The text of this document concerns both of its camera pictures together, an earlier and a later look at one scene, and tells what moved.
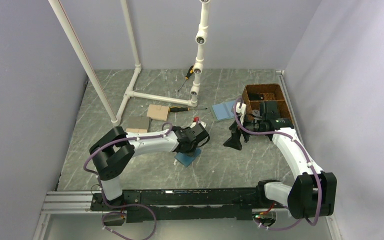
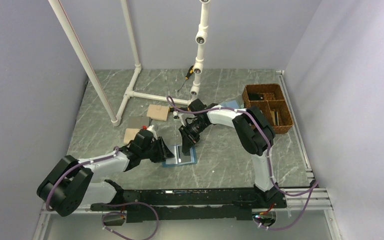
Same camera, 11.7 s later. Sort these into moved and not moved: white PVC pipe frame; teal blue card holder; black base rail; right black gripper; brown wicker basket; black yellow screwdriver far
Moved: right black gripper; teal blue card holder
Not moved: brown wicker basket; black yellow screwdriver far; white PVC pipe frame; black base rail
